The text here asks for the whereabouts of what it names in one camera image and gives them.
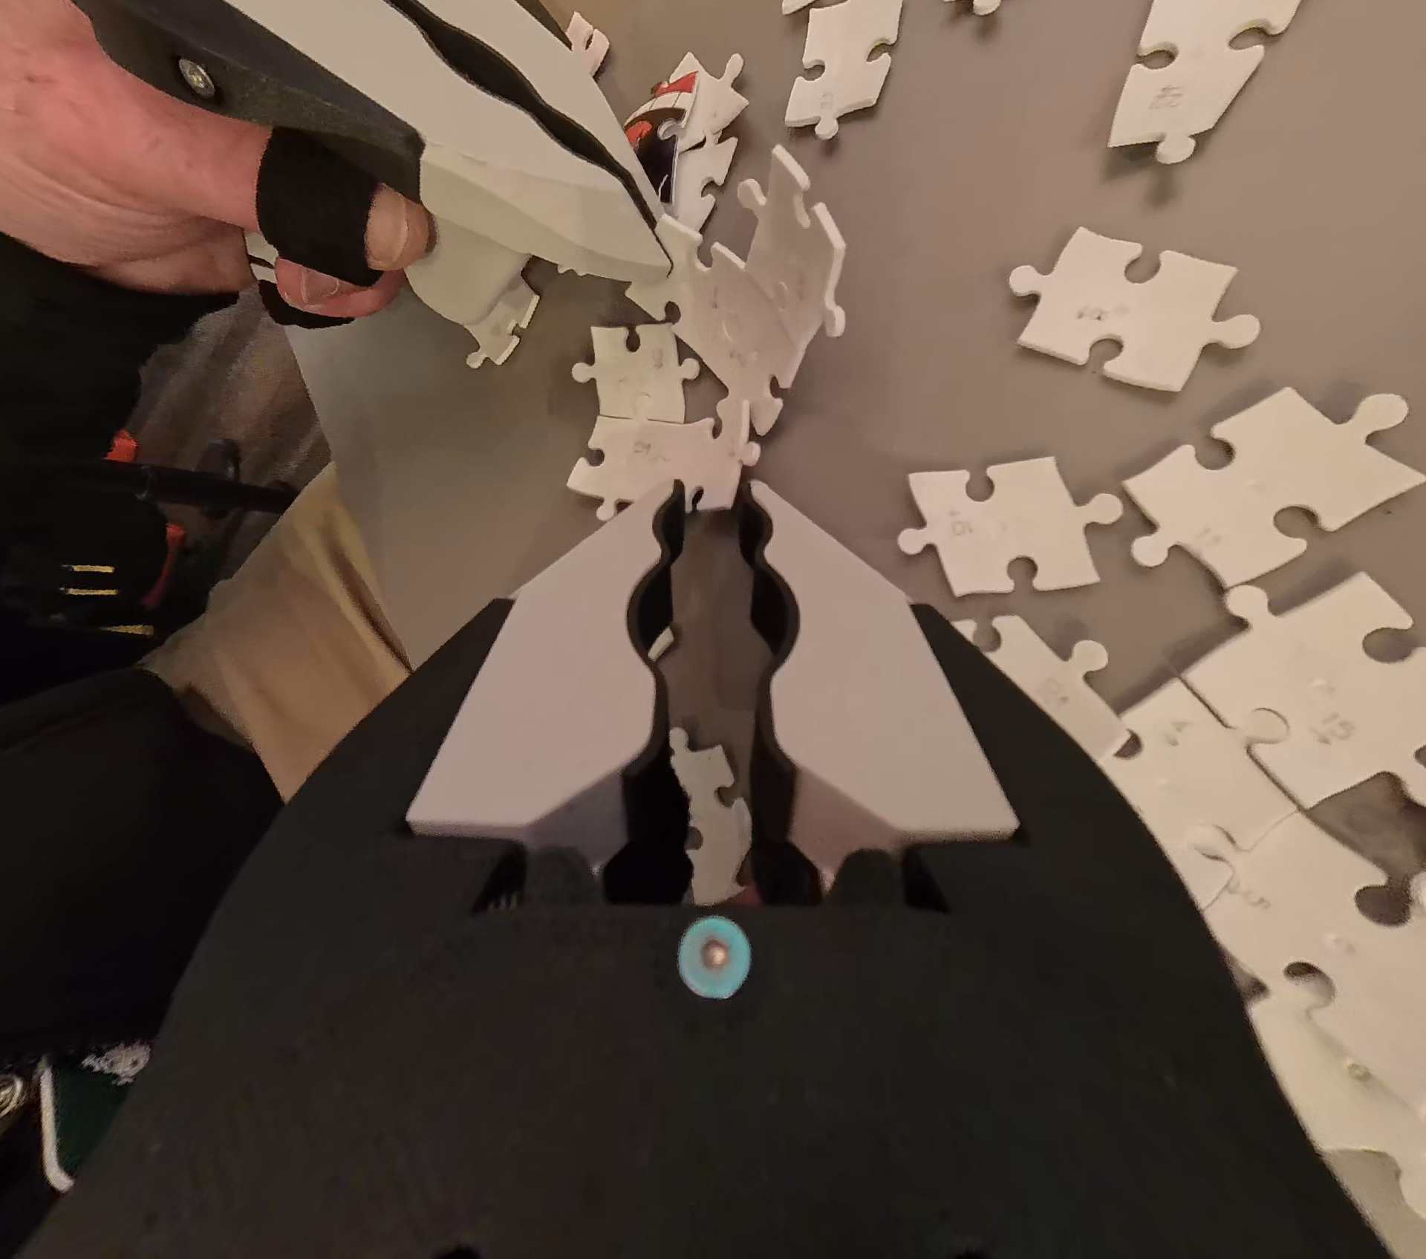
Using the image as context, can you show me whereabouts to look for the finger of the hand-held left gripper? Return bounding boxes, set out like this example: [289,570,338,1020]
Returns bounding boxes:
[213,0,676,282]
[380,0,669,226]

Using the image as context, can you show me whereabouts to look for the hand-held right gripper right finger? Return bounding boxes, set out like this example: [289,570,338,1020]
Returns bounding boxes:
[736,484,1018,908]

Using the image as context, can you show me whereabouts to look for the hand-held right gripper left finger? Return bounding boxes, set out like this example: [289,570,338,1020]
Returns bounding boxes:
[406,484,688,908]

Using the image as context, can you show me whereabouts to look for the joined white puzzle section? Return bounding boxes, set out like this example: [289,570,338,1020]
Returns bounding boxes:
[566,146,850,522]

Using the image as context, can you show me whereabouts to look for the puzzle pieces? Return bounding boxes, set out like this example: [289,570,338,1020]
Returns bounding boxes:
[465,0,1426,1259]

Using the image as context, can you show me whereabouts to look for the person's left forearm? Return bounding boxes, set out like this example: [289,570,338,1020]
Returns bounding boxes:
[0,232,264,442]

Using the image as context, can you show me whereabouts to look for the red black printed puzzle piece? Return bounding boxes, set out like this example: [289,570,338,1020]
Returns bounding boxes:
[623,50,720,205]

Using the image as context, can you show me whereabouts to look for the person's left hand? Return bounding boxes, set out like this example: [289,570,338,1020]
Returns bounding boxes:
[0,0,435,325]

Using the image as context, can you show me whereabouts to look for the person's beige trousers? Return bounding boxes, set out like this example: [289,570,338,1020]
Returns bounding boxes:
[145,463,414,804]

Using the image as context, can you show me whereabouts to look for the green white shoe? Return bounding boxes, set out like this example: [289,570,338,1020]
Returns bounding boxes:
[0,1042,152,1198]

